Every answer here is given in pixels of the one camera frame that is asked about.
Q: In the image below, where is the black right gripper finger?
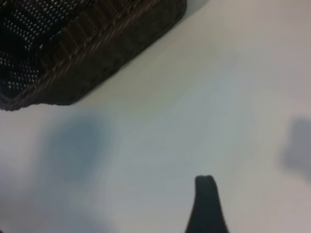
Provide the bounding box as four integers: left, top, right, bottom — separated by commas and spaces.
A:
184, 175, 229, 233

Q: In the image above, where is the dark brown wicker basket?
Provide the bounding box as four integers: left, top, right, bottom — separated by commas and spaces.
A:
0, 0, 188, 111

